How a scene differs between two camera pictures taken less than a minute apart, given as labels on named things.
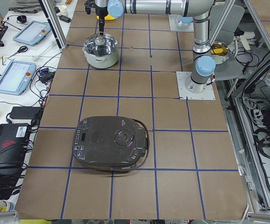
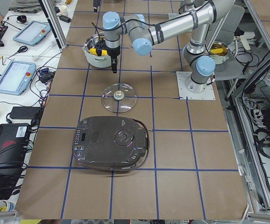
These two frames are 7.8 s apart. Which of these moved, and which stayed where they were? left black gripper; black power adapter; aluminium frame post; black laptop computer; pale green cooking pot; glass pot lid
Moved: glass pot lid; left black gripper
Stayed: pale green cooking pot; black laptop computer; black power adapter; aluminium frame post
